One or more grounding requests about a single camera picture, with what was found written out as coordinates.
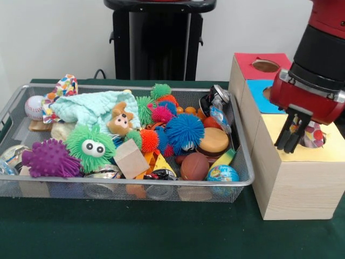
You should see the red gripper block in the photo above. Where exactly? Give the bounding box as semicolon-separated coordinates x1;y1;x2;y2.
269;69;345;154

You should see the colourful spotted cloth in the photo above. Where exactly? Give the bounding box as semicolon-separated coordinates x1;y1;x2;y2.
298;120;326;149
42;74;79;124

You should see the clear plastic bottle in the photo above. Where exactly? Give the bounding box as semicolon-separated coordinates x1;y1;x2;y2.
209;105;232;134

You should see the doll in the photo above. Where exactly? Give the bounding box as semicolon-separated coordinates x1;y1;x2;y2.
107;101;135;137

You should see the mint green knitted cloth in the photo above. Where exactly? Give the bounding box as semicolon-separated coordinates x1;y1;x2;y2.
51;90;141;133

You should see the wooden box with three holes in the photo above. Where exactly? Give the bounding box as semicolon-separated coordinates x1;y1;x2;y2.
228;52;345;221

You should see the shallow clear mesh bin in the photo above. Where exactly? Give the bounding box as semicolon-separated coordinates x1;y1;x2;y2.
0;83;256;203

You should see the toy hamburger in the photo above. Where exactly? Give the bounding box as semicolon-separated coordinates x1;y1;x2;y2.
196;127;230;159

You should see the small globe ball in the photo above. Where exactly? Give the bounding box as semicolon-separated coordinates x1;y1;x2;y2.
206;164;240;182

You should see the small orange ball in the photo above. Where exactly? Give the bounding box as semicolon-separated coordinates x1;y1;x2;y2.
203;116;222;130

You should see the black and red soda can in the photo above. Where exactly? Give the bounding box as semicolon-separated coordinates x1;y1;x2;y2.
199;85;232;117

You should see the small brown football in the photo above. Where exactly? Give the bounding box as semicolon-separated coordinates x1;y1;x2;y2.
180;153;210;181

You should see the blue spiky rubber ball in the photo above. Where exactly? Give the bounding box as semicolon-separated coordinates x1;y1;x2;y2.
165;113;205;156

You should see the plain wooden block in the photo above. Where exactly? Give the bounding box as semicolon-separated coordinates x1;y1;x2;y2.
113;139;151;180

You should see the dark green tablecloth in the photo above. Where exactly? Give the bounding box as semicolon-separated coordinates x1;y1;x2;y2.
0;78;345;259

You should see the green spiky toy with eyes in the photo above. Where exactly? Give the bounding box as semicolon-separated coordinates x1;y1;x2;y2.
66;124;117;173

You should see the purple spiky rubber toy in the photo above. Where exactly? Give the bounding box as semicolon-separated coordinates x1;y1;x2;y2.
22;139;83;179

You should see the white baseball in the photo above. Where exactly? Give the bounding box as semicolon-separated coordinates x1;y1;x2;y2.
25;96;44;121

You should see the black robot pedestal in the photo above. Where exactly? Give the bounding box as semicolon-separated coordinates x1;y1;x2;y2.
103;0;218;81

